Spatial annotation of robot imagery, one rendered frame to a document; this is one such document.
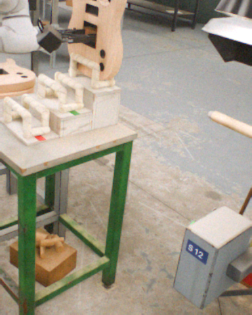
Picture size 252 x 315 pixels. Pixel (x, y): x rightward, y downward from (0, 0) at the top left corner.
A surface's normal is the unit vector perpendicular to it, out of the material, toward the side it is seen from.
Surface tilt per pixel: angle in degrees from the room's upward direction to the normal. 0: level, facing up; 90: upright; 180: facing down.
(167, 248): 0
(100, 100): 90
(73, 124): 90
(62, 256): 0
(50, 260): 0
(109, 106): 90
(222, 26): 38
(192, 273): 90
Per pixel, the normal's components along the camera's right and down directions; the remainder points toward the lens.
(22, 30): 0.61, -0.04
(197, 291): -0.72, 0.25
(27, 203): 0.68, 0.41
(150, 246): 0.11, -0.88
